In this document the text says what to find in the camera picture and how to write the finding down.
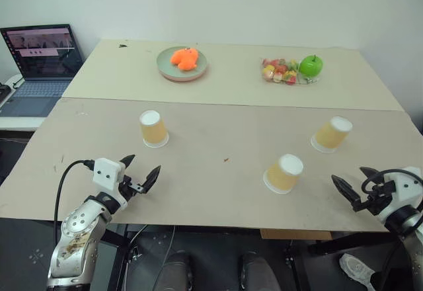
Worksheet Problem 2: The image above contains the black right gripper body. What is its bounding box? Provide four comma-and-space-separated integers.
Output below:
352, 176, 397, 216

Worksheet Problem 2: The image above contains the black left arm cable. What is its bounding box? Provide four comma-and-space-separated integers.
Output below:
53, 159, 97, 249

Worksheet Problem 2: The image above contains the black table frame bar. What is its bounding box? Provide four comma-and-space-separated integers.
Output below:
307, 233, 399, 256

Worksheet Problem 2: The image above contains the orange paper cup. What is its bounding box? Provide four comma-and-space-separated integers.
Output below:
138, 109, 170, 149
310, 116, 354, 154
262, 153, 305, 195

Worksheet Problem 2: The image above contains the green toy apple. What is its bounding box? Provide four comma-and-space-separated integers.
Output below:
299, 54, 325, 78

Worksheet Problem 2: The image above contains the green and pink plate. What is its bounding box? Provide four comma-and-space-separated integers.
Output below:
156, 46, 210, 83

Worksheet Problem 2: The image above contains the clear tray of toy fruit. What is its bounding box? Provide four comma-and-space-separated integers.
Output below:
259, 57, 322, 87

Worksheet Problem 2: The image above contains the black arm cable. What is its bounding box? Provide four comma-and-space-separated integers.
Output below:
361, 168, 423, 194
53, 159, 97, 249

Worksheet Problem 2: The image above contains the brown cardboard piece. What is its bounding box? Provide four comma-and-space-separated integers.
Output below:
259, 228, 332, 241

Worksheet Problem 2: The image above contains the grey open laptop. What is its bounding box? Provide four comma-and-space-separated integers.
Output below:
0, 23, 85, 118

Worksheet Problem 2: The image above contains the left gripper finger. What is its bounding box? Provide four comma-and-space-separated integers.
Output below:
141, 164, 162, 194
119, 153, 137, 177

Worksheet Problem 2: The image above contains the orange plush toy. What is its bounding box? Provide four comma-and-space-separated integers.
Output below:
169, 47, 200, 73

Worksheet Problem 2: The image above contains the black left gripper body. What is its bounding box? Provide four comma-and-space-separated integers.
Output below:
117, 173, 148, 202

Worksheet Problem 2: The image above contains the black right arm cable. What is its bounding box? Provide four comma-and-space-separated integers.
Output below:
361, 168, 423, 194

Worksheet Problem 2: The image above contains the thin white cable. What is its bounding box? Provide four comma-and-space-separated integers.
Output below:
163, 226, 176, 258

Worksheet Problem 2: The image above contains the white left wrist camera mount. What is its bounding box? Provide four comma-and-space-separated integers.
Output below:
92, 157, 129, 211

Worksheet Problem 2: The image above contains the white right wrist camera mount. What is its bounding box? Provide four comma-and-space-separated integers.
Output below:
376, 166, 423, 226

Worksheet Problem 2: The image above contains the dark rounded shape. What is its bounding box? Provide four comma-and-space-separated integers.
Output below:
154, 250, 195, 291
238, 251, 282, 291

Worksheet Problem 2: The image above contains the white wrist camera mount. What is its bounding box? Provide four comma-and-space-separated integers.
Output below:
376, 166, 423, 226
92, 157, 129, 211

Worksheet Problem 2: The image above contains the white sneaker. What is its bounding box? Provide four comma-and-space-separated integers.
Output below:
339, 253, 377, 289

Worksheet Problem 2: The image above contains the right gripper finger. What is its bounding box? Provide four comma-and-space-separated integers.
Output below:
359, 166, 379, 182
330, 174, 362, 208

